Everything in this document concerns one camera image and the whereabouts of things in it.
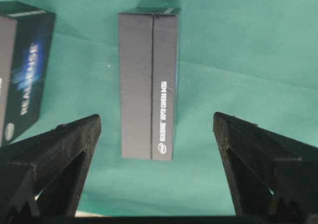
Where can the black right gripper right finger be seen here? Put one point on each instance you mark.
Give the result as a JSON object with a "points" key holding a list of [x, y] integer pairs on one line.
{"points": [[268, 174]]}

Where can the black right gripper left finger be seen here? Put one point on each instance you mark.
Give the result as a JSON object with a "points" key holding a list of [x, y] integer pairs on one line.
{"points": [[45, 174]]}

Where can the black RealSense box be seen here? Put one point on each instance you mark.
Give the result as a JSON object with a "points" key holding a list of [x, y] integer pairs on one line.
{"points": [[148, 64], [26, 34]]}

